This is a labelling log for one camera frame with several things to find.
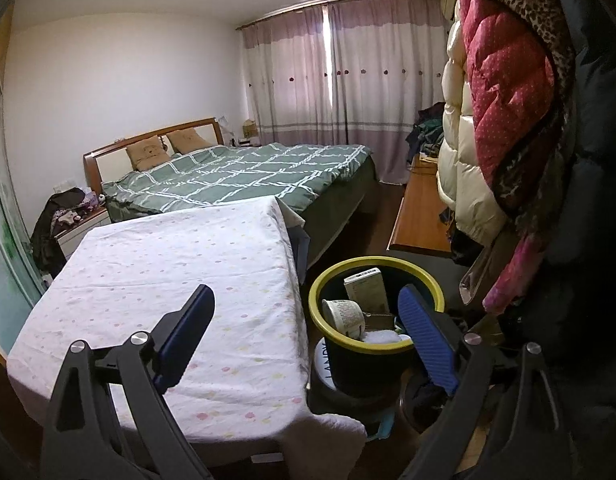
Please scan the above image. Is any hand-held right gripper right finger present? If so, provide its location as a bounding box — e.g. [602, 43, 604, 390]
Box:
[397, 284, 574, 480]

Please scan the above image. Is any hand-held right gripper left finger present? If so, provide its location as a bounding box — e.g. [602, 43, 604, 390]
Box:
[40, 284, 216, 480]

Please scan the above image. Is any white tissue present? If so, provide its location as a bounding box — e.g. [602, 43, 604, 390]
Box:
[363, 329, 414, 346]

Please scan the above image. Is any dark bin with yellow rim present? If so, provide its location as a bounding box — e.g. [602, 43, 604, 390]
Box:
[308, 256, 446, 396]

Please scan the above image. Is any white box with green print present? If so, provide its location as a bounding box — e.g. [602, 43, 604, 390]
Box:
[344, 267, 390, 315]

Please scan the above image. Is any white paper bowl green print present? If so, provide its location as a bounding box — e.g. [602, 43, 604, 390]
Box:
[321, 298, 366, 341]

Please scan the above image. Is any white dotted tablecloth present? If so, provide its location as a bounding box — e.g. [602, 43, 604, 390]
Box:
[5, 197, 368, 461]

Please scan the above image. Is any beige bag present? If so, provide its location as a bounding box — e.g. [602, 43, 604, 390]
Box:
[460, 247, 499, 306]

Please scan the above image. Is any blue plastic stool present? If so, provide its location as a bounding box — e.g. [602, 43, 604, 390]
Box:
[365, 407, 399, 438]

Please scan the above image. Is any white printed bucket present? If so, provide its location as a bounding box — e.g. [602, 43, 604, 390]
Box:
[310, 337, 340, 396]

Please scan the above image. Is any bright pink garment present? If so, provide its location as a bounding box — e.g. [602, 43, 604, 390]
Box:
[483, 237, 546, 313]

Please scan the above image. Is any long wooden cabinet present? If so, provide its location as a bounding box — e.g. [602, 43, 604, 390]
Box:
[388, 157, 456, 258]

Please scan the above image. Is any white nightstand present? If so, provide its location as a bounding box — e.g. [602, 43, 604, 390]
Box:
[53, 207, 111, 261]

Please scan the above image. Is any pink and purple cloth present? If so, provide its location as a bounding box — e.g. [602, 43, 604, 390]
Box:
[58, 192, 101, 223]

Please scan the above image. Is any dark clothes heap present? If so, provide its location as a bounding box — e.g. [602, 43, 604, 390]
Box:
[30, 187, 89, 278]

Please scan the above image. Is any green plaid duvet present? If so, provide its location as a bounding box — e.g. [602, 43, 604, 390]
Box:
[102, 143, 376, 223]

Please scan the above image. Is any brown pillow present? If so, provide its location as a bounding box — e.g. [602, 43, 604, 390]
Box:
[126, 141, 171, 171]
[167, 128, 211, 153]

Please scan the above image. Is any cream down jacket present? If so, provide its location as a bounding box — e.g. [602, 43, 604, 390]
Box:
[435, 15, 509, 253]

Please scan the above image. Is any green glass wardrobe door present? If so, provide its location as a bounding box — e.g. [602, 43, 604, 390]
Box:
[0, 67, 46, 356]

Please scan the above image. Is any wooden bed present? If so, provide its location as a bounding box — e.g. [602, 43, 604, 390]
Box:
[83, 117, 379, 266]

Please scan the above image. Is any pile of dark clothes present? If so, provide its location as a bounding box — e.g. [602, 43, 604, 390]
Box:
[405, 102, 446, 158]

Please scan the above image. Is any pink and white curtain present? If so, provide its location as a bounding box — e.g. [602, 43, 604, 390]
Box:
[328, 0, 449, 183]
[240, 7, 334, 146]

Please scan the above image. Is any dark padded jacket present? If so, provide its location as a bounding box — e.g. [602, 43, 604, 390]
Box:
[543, 0, 616, 281]

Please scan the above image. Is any red dotted quilted jacket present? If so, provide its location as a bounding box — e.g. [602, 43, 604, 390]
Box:
[460, 0, 559, 201]

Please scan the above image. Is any leopard print garment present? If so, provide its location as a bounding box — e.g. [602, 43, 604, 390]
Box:
[440, 0, 576, 231]

